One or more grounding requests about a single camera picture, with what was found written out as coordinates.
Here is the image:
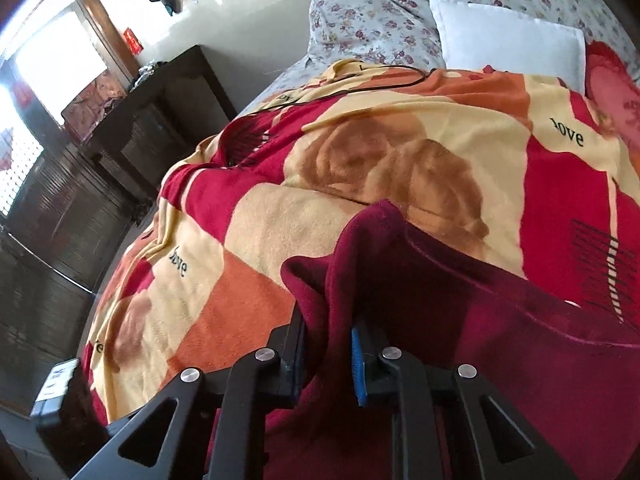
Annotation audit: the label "white pillow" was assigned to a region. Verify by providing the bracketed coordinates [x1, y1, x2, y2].
[429, 0, 587, 93]

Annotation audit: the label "red orange printed blanket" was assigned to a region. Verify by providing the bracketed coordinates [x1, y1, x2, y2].
[80, 57, 640, 431]

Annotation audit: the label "wooden door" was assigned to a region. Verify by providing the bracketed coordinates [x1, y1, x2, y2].
[82, 0, 147, 81]

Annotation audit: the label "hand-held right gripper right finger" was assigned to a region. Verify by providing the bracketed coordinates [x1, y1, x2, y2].
[351, 324, 566, 480]

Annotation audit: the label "maroon garment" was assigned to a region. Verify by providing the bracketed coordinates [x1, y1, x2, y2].
[210, 200, 640, 480]

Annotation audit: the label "red pillow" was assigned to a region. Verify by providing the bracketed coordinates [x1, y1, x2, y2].
[582, 40, 640, 141]

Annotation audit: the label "black cable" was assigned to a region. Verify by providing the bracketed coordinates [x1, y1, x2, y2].
[247, 62, 436, 113]

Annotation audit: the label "red floral cloth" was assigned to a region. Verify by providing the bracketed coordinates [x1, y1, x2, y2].
[61, 71, 129, 142]

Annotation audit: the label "floral pillows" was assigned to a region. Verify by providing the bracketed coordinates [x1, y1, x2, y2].
[270, 0, 636, 96]

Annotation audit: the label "dark wooden cabinet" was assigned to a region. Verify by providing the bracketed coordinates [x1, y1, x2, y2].
[82, 45, 238, 203]

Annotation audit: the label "red door sign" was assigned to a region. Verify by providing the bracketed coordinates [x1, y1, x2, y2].
[122, 27, 144, 56]

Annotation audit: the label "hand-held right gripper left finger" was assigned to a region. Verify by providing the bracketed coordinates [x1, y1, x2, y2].
[70, 307, 307, 480]

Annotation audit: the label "dark slatted wooden wardrobe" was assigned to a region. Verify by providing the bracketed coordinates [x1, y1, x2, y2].
[0, 142, 138, 411]

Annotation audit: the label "bright window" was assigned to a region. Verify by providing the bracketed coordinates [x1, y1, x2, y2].
[14, 20, 108, 108]

